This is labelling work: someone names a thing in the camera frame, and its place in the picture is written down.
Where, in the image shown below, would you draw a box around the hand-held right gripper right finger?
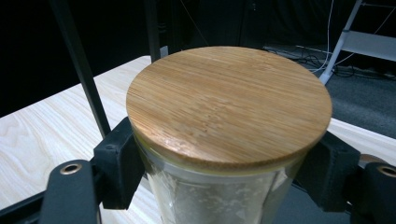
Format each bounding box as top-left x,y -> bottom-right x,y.
295,130 -> 362,213

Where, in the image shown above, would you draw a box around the tall glass jar greenish contents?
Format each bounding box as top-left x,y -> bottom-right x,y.
125,46 -> 333,224

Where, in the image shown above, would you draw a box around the grey metal stand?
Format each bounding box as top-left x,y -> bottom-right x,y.
318,0 -> 396,86

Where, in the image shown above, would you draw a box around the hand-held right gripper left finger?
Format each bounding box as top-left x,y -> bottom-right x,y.
92,116 -> 146,211

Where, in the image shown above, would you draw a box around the bundle of black floor cables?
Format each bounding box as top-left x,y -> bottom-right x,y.
264,45 -> 396,80

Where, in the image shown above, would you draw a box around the black metal shelf rack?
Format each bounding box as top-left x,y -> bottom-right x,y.
49,0 -> 354,224

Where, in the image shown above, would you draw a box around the white cable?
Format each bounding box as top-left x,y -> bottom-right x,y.
311,0 -> 335,74

